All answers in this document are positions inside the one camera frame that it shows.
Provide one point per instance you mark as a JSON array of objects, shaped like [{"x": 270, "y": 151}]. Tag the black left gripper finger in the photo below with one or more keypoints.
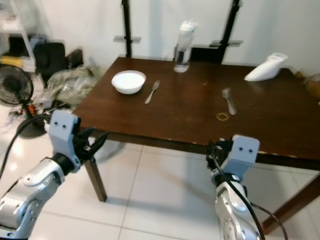
[{"x": 99, "y": 141}]

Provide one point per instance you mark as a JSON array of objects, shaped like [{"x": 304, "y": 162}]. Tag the dark wooden table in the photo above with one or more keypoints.
[{"x": 185, "y": 112}]

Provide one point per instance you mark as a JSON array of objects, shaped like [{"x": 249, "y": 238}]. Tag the crumpled green cloth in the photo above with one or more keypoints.
[{"x": 71, "y": 82}]

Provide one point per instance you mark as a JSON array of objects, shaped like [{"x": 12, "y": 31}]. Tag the white ceramic bowl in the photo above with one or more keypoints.
[{"x": 128, "y": 82}]

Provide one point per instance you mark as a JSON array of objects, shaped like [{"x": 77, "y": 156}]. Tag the slim silver fork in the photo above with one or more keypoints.
[{"x": 151, "y": 93}]

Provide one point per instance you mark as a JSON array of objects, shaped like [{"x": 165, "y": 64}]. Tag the black floor fan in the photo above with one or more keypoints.
[{"x": 14, "y": 86}]

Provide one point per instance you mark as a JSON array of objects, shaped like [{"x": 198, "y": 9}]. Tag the black chair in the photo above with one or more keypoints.
[{"x": 50, "y": 57}]

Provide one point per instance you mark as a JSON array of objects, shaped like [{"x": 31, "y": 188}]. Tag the white tapered plastic container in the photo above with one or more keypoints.
[{"x": 267, "y": 68}]

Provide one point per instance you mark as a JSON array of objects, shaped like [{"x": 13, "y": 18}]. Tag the black box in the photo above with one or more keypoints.
[{"x": 207, "y": 53}]

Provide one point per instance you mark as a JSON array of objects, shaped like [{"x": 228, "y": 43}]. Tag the clear plastic water bottle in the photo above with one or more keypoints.
[{"x": 183, "y": 50}]

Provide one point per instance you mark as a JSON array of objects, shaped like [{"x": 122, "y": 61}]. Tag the black metal stand pole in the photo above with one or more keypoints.
[
  {"x": 126, "y": 25},
  {"x": 231, "y": 25}
]

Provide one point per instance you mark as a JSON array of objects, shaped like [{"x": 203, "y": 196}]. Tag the white shelf rack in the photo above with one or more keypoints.
[{"x": 14, "y": 25}]

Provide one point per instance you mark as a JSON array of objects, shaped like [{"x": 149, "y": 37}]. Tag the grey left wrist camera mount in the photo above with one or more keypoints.
[{"x": 65, "y": 131}]

